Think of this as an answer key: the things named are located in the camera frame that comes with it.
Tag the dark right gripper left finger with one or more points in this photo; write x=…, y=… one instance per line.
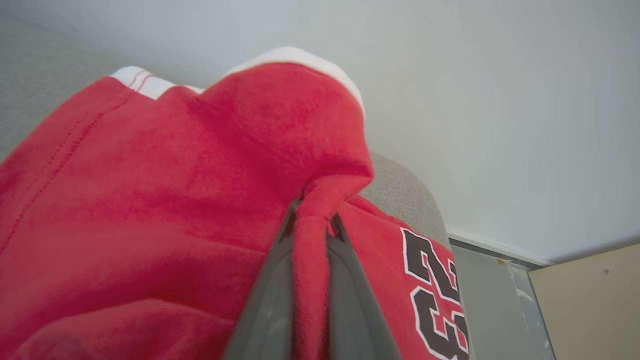
x=265, y=310

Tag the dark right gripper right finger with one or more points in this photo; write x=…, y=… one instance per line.
x=355, y=310

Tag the red jersey shirt number 23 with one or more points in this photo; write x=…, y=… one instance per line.
x=380, y=260

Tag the red shorts with white trim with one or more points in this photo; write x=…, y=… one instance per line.
x=200, y=175

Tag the beige flat board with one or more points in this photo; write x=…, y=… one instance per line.
x=590, y=310

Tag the white wall baseboard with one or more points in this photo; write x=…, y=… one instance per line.
x=495, y=246

